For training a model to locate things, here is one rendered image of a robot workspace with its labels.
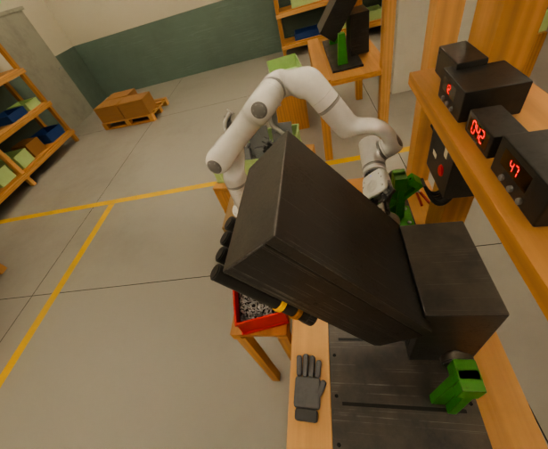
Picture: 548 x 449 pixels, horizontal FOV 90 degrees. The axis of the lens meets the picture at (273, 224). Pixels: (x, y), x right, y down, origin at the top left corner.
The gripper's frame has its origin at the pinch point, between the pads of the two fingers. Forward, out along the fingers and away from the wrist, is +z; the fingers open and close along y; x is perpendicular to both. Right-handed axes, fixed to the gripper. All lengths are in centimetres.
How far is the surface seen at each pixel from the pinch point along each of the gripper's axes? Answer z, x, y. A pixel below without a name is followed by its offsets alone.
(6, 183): -198, -270, -472
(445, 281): 27.7, 1.6, 14.4
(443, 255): 19.8, 4.4, 14.1
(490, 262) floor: -22, 157, -34
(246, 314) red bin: 29, -21, -60
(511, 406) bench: 57, 35, 6
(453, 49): -28.9, -9.4, 38.2
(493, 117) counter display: 1.2, -13.2, 40.4
